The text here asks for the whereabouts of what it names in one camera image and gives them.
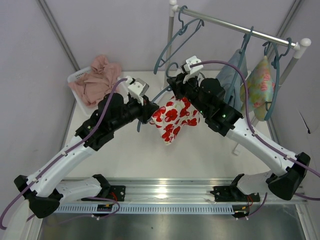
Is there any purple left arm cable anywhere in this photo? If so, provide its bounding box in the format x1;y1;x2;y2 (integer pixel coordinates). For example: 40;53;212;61
0;77;129;230

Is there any light blue fleece garment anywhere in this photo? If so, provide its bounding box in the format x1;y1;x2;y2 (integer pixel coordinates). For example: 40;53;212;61
216;49;248;112

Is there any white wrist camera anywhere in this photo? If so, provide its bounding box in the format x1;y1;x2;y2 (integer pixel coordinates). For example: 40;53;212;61
125;76;150;106
181;55;204;84

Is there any silver clothes rack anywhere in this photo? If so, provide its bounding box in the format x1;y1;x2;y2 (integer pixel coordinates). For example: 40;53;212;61
164;0;312;156

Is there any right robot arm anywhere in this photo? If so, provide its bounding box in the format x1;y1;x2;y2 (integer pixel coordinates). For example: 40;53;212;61
167;73;311;201

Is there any pink crumpled garment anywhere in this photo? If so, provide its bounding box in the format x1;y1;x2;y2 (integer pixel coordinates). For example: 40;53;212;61
68;54;122;108

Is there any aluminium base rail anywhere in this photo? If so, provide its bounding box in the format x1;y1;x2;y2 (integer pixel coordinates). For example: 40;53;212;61
54;176;308;205

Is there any teal hanger with floral garment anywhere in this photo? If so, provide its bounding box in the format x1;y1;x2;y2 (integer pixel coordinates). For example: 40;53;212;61
263;41;281;121

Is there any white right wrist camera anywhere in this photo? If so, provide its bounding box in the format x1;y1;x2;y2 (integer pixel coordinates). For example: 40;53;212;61
181;55;204;84

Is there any grey corner frame post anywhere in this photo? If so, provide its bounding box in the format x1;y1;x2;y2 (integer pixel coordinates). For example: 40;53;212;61
36;0;80;71

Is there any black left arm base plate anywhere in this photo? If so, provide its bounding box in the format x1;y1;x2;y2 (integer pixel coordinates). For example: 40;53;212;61
80;184;126;202

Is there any white slotted cable duct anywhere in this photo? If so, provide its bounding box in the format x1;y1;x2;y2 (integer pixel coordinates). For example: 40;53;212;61
55;203;235;215

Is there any white plastic laundry basket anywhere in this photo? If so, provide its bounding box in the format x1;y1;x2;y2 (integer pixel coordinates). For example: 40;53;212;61
67;66;128;117

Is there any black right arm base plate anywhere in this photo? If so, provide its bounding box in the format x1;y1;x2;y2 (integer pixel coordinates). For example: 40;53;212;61
210;185;261;203

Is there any pastel floral garment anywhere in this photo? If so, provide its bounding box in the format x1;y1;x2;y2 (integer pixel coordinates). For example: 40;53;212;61
246;56;271;121

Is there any teal hanger with blue garment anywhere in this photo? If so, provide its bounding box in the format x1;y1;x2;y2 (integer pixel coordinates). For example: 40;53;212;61
224;26;254;103

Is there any red poppy print skirt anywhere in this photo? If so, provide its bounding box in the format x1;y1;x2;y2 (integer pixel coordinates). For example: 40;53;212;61
150;96;200;145

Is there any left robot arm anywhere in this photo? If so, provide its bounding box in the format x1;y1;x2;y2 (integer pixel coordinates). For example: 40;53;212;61
14;93;159;219

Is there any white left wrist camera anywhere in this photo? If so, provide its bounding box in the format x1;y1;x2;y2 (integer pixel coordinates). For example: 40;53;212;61
125;76;150;106

